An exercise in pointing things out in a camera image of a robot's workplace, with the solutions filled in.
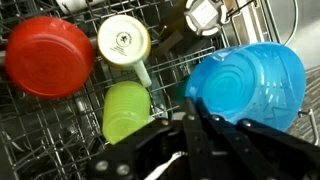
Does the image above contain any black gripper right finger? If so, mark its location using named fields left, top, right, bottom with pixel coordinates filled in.
left=196, top=98, right=320, bottom=180

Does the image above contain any white mug with dark stripe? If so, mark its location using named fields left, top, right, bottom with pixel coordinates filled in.
left=183, top=0, right=232, bottom=37

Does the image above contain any light green plastic cup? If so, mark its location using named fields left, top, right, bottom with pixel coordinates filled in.
left=101, top=80, right=152, bottom=146

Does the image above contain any blue plastic bowl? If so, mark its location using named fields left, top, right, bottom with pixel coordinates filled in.
left=183, top=41, right=307, bottom=133

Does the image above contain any dark green plastic cup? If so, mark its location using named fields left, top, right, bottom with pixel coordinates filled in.
left=174, top=75, right=192, bottom=105

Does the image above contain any yellow mug with white handle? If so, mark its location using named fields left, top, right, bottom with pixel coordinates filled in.
left=96, top=13, right=154, bottom=89

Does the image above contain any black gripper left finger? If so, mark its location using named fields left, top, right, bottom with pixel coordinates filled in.
left=87, top=98, right=214, bottom=180

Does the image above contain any red plastic bowl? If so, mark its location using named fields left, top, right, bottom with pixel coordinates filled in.
left=4, top=15, right=97, bottom=100

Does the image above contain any metal wire dishwasher rack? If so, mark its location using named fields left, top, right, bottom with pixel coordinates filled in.
left=0, top=0, right=319, bottom=180

